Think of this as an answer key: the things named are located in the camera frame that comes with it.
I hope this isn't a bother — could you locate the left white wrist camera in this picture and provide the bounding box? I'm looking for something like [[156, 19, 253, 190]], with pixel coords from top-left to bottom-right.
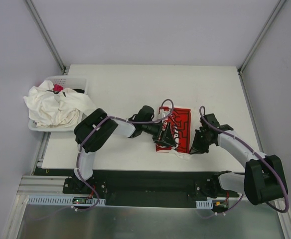
[[158, 107, 173, 120]]

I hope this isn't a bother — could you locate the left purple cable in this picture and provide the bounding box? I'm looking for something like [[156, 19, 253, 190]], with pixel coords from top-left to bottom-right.
[[75, 99, 175, 185]]

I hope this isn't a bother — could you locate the left aluminium frame post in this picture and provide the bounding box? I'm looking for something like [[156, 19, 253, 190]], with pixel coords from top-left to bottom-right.
[[23, 0, 67, 74]]

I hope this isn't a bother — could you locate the white cable duct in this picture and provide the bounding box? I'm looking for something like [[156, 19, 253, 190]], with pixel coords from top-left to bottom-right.
[[28, 195, 98, 207], [195, 200, 213, 210]]

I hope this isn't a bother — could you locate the right aluminium frame post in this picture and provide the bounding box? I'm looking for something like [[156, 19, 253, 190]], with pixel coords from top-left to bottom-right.
[[238, 0, 288, 75]]

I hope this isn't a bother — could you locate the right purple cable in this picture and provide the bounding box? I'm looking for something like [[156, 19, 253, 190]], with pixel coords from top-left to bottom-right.
[[199, 106, 291, 214]]

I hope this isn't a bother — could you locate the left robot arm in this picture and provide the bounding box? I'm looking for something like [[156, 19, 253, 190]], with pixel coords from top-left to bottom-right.
[[74, 105, 177, 194]]

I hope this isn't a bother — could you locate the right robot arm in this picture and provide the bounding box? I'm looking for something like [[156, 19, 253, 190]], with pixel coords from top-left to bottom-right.
[[190, 114, 289, 208]]

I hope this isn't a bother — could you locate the purple cable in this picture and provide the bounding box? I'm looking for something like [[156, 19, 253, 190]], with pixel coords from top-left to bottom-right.
[[199, 106, 291, 214], [75, 99, 175, 185]]

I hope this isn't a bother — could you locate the white red-print t-shirt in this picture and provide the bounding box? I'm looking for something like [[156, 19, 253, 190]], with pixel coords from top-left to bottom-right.
[[155, 107, 192, 160]]

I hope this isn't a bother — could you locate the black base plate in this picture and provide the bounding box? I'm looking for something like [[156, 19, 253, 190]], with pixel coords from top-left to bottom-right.
[[62, 169, 238, 209]]

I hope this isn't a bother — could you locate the aluminium frame post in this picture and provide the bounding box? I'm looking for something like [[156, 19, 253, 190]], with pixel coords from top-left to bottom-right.
[[238, 0, 288, 75], [23, 0, 67, 74]]

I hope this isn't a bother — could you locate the aluminium front rail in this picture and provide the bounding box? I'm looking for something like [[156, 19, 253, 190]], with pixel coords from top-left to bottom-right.
[[17, 174, 69, 194]]

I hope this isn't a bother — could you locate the white t-shirt pile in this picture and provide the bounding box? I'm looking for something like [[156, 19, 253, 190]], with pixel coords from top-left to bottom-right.
[[23, 80, 98, 129]]

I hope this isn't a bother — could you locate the left white cable duct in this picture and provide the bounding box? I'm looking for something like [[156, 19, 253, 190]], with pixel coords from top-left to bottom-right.
[[28, 195, 98, 207]]

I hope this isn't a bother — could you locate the pink t-shirt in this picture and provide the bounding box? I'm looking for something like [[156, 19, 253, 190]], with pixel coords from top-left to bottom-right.
[[53, 84, 63, 92]]

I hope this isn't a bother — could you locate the right white cable duct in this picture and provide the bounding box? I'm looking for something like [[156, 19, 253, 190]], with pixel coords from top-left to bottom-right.
[[195, 200, 213, 210]]

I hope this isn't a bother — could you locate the white plastic laundry basket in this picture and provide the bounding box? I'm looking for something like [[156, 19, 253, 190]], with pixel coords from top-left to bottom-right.
[[28, 75, 89, 132]]

